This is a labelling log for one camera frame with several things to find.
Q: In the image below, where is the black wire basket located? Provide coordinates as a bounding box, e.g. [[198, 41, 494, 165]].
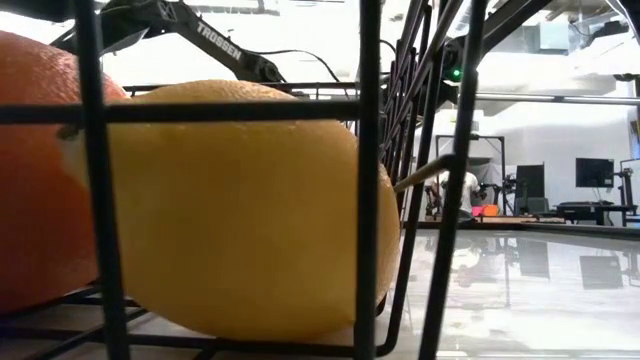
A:
[[0, 0, 489, 360]]

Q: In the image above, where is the large orange-yellow citrus fruit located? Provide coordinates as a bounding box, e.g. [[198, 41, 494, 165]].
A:
[[58, 78, 402, 344]]

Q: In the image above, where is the orange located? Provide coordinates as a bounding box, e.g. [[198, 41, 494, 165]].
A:
[[0, 29, 134, 315]]

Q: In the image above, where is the person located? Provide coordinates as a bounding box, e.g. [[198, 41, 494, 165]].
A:
[[434, 169, 484, 224]]

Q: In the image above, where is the black background panel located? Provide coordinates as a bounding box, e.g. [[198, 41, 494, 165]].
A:
[[514, 163, 546, 199]]

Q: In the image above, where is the black background monitor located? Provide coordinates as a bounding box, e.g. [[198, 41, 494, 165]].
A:
[[574, 157, 615, 189]]

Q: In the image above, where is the dark background desk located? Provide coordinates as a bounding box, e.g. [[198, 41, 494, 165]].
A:
[[554, 201, 639, 226]]

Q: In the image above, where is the black stand frame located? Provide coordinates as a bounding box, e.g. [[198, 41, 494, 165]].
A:
[[434, 133, 506, 216]]

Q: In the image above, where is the black table frame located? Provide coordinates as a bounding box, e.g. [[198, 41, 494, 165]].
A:
[[419, 221, 640, 240]]

